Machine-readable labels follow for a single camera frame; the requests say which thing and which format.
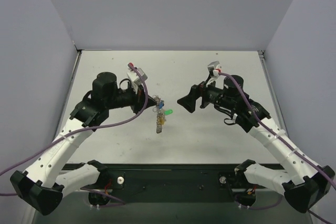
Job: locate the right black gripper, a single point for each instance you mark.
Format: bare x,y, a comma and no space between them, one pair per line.
202,96

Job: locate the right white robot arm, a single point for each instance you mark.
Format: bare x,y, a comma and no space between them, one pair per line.
303,182

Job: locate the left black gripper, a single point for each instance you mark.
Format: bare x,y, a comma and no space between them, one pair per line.
139,100

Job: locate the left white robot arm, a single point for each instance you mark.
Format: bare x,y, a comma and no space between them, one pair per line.
41,185

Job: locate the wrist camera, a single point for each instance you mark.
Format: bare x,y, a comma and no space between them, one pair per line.
214,68
136,76

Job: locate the yellow tagged key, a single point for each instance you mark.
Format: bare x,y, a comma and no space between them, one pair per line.
161,121

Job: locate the silver round keyring disc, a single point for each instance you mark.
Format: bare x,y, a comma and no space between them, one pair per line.
160,113

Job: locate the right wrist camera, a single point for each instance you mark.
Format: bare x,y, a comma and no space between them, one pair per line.
214,68

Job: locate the green tagged key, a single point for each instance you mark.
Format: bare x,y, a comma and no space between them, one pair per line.
167,112

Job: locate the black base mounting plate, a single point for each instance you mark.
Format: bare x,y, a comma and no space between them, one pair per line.
176,183

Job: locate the blue tagged key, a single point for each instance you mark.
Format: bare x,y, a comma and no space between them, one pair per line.
161,104

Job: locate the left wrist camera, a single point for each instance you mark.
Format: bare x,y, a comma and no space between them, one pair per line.
136,76

